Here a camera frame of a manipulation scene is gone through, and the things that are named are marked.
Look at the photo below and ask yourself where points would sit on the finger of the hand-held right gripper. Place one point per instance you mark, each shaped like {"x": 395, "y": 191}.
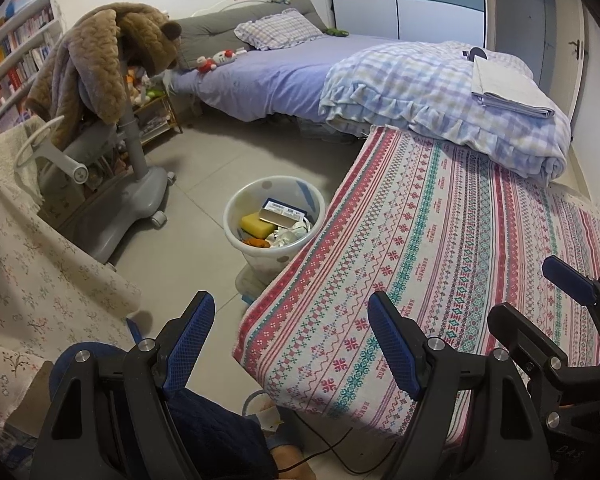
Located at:
{"x": 525, "y": 335}
{"x": 572, "y": 280}

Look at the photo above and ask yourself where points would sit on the purple bed sheet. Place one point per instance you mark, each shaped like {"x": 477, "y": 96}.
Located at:
{"x": 270, "y": 85}

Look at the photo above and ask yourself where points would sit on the plaid ruffled blanket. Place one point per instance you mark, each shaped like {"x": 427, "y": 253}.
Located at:
{"x": 405, "y": 85}

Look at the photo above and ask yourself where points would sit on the white bookshelf with books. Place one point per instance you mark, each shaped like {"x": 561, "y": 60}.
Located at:
{"x": 20, "y": 45}

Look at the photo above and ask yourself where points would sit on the folded white sheet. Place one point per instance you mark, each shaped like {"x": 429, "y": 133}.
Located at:
{"x": 505, "y": 90}

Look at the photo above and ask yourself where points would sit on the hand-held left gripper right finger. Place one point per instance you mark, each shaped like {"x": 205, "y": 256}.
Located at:
{"x": 395, "y": 350}

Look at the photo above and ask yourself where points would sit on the brown fleece coat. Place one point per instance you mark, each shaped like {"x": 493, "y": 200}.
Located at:
{"x": 105, "y": 40}

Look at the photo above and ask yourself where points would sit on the orange wrapper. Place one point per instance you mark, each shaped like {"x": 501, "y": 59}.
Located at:
{"x": 257, "y": 242}

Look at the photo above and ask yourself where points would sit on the yellow sponge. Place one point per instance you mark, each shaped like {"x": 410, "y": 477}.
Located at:
{"x": 257, "y": 225}

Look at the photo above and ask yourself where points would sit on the small shelf with toys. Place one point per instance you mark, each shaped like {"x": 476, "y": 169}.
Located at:
{"x": 152, "y": 110}

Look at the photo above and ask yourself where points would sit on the white door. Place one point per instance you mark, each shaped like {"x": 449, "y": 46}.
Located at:
{"x": 562, "y": 35}

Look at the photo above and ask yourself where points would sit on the white bin with blue spots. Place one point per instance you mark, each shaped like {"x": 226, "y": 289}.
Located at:
{"x": 240, "y": 200}

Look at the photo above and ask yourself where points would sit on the white and red cat plush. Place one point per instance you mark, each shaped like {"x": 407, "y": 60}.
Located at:
{"x": 220, "y": 58}

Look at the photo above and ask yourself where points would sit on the clear plastic box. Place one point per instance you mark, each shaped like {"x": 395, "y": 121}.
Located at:
{"x": 250, "y": 285}

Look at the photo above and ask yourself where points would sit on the green plush toy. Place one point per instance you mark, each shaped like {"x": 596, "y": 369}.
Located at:
{"x": 337, "y": 33}

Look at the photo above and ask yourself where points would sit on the plaid pillow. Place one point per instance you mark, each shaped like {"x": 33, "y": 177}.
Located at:
{"x": 280, "y": 30}

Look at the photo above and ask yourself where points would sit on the person's leg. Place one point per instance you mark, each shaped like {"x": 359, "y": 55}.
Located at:
{"x": 215, "y": 435}

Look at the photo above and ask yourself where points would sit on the blue and white box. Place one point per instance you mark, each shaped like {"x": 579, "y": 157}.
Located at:
{"x": 280, "y": 212}

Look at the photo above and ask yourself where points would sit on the grey wheeled chair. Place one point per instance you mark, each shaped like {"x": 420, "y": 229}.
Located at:
{"x": 125, "y": 210}

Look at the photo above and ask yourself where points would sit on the white plastic wrapper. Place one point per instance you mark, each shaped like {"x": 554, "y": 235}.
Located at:
{"x": 290, "y": 235}

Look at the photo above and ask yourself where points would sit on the floral cream cloth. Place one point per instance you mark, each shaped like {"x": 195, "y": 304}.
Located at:
{"x": 40, "y": 270}

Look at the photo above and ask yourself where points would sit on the grey headboard cushion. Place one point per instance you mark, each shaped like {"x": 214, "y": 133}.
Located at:
{"x": 205, "y": 35}

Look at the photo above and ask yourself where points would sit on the white and blue wardrobe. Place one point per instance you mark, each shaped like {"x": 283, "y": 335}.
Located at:
{"x": 405, "y": 5}

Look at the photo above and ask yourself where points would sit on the cream knitted cloth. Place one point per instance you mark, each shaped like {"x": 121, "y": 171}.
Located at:
{"x": 10, "y": 155}

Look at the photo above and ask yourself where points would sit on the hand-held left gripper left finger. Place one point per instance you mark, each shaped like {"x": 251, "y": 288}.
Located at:
{"x": 190, "y": 345}

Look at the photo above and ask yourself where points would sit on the patterned red and teal tablecloth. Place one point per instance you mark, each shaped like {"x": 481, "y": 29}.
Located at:
{"x": 430, "y": 235}

